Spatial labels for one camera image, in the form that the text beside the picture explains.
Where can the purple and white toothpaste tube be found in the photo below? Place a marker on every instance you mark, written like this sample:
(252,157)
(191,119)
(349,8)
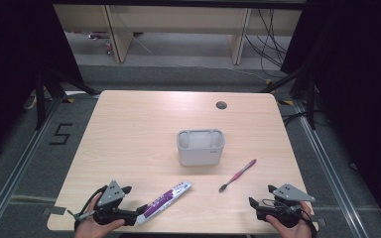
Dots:
(162,201)

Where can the person's right hand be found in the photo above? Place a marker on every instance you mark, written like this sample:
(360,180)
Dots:
(294,232)

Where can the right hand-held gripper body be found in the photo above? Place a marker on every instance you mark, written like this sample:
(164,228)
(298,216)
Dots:
(291,193)

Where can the aluminium floor rail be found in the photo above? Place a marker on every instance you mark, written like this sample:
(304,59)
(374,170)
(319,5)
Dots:
(13,178)
(327,172)

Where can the grey floor tape patch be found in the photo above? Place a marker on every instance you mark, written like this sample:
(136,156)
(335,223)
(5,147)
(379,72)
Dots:
(55,210)

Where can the dark curtain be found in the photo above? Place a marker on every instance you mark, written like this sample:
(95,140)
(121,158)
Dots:
(13,66)
(360,82)

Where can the person's left hand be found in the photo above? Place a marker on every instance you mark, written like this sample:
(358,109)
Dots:
(89,228)

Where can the pink toothbrush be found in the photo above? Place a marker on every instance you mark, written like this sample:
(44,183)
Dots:
(238,175)

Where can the black metal stand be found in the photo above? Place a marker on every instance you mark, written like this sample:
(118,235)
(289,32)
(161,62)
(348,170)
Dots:
(40,99)
(311,102)

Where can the grey plastic holder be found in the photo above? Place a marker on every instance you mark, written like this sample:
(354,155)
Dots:
(200,155)

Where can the light wooden shelf unit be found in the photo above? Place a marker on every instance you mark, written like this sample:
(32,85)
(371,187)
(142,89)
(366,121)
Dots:
(178,16)

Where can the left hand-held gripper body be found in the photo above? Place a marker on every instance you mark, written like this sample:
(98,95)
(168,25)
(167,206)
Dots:
(110,195)

